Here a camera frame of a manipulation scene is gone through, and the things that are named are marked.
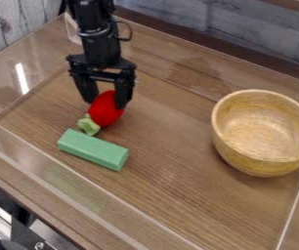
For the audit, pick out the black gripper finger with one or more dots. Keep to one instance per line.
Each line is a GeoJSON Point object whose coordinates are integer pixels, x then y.
{"type": "Point", "coordinates": [87, 87]}
{"type": "Point", "coordinates": [125, 86]}

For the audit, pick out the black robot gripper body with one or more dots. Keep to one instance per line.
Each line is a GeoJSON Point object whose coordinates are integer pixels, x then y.
{"type": "Point", "coordinates": [101, 63]}

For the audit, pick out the light wooden bowl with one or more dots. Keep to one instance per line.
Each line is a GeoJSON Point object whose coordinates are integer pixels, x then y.
{"type": "Point", "coordinates": [255, 132]}

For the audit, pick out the black metal table clamp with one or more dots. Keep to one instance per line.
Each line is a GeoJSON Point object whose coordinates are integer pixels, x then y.
{"type": "Point", "coordinates": [25, 236]}

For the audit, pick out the clear acrylic tray wall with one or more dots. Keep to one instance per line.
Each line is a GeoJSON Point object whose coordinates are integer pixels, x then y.
{"type": "Point", "coordinates": [95, 219]}

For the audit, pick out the clear acrylic corner bracket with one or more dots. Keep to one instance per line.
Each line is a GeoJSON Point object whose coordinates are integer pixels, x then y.
{"type": "Point", "coordinates": [73, 29]}

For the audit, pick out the green rectangular block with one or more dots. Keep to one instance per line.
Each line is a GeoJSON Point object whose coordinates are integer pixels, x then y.
{"type": "Point", "coordinates": [94, 149]}

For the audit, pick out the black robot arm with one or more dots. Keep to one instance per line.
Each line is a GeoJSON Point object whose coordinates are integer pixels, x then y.
{"type": "Point", "coordinates": [94, 14]}

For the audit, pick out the red plush strawberry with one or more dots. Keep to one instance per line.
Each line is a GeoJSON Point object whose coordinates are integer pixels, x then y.
{"type": "Point", "coordinates": [103, 113]}

